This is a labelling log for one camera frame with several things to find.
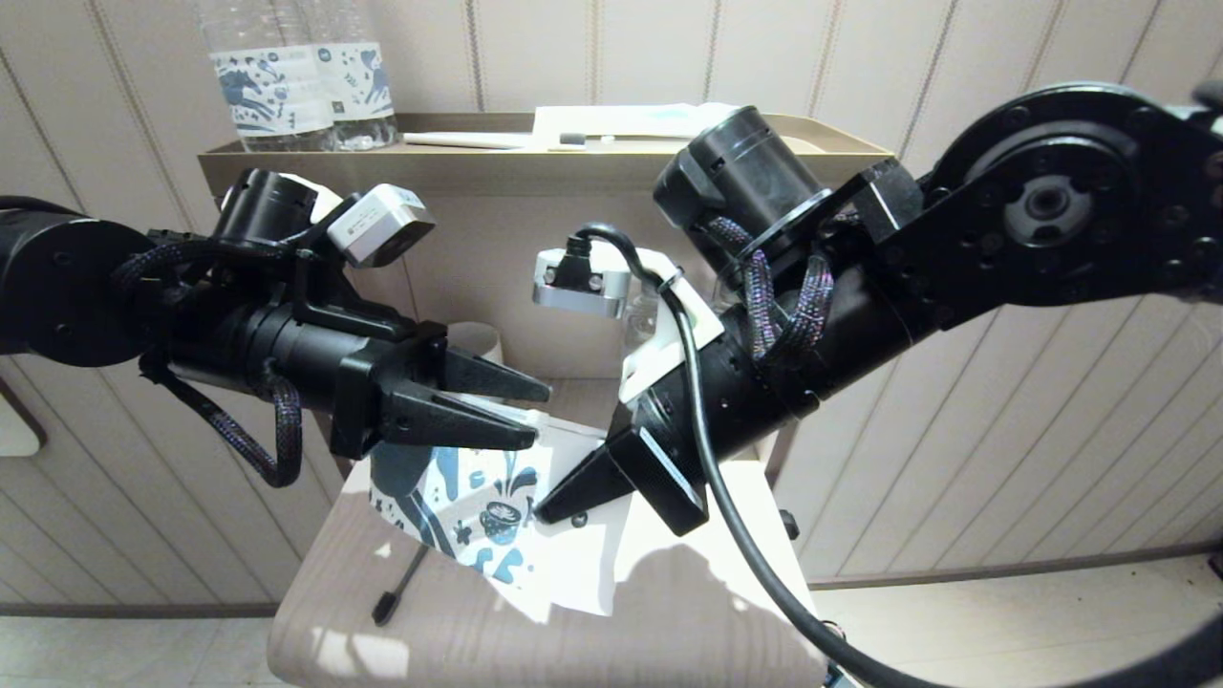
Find braided black left arm cable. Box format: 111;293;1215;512
115;239;304;488

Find large water bottle horse label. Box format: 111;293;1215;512
196;0;337;152
306;0;398;150

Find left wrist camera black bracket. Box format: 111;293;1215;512
291;183;437;342

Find small clear water bottle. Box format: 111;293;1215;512
626;287;662;351

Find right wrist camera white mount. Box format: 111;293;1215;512
532;247;725;402

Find white blue packet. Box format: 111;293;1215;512
531;102;739;142

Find black connector with wires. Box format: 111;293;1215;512
820;621;853;688

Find white rounded wall fixture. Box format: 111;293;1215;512
0;377;47;458

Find braided black right arm cable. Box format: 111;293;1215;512
712;218;834;362

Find smooth black camera cable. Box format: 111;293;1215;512
564;223;1223;688

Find white blue horse pouch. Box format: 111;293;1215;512
369;397;636;624

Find braided black arm cable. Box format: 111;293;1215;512
712;218;834;362
115;239;304;488

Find brown open shelf cabinet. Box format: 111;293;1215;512
198;113;895;479

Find white ribbed mug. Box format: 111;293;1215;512
449;322;504;369

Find white toothbrush dark bristles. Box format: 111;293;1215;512
403;131;615;154

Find grey toothbrush black bristles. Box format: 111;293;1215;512
373;545;431;628

